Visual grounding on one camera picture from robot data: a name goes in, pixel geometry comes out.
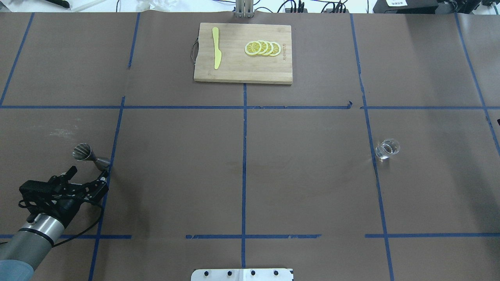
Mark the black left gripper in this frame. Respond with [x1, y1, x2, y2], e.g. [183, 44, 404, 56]
[27, 166, 109, 228]

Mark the steel jigger measuring cup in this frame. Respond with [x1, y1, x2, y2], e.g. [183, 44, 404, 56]
[72, 143, 111, 171]

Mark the small clear glass cup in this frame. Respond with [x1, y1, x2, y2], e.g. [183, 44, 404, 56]
[375, 138, 401, 162]

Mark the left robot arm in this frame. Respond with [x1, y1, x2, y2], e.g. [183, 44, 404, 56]
[0, 166, 109, 281]

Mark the yellow plastic knife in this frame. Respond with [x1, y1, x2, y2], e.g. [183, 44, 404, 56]
[211, 27, 223, 70]

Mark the bamboo cutting board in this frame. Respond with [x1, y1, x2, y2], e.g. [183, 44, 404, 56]
[193, 23, 293, 85]

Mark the front lemon slice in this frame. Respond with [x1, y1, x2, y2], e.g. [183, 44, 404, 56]
[244, 41, 260, 56]

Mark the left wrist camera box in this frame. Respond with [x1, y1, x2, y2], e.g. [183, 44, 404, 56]
[19, 180, 59, 197]

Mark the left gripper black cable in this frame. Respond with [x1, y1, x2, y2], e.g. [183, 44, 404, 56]
[18, 197, 104, 247]

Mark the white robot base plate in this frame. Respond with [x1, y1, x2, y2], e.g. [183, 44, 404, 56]
[191, 268, 294, 281]

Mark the aluminium frame post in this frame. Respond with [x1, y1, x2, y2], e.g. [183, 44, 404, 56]
[234, 0, 255, 18]

